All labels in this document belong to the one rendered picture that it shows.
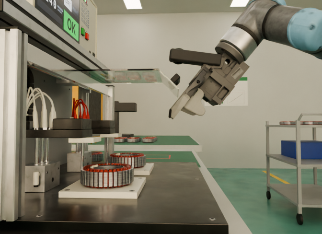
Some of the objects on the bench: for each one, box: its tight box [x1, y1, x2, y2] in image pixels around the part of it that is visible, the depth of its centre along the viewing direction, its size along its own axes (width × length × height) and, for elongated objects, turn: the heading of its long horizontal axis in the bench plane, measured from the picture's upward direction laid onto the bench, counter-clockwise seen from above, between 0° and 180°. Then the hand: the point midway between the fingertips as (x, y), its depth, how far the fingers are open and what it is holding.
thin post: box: [81, 143, 84, 169], centre depth 66 cm, size 2×2×10 cm
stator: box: [92, 152, 104, 162], centre depth 121 cm, size 11×11×4 cm
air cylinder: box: [25, 161, 60, 192], centre depth 61 cm, size 5×8×6 cm
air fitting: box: [33, 171, 40, 187], centre depth 56 cm, size 1×1×3 cm
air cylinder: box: [67, 151, 92, 172], centre depth 85 cm, size 5×8×6 cm
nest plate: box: [58, 177, 146, 199], centre depth 60 cm, size 15×15×1 cm
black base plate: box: [0, 162, 229, 234], centre depth 72 cm, size 47×64×2 cm
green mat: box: [71, 151, 201, 167], centre depth 137 cm, size 94×61×1 cm
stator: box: [81, 163, 134, 188], centre depth 60 cm, size 11×11×4 cm
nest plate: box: [107, 163, 154, 175], centre depth 84 cm, size 15×15×1 cm
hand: (167, 115), depth 63 cm, fingers open, 13 cm apart
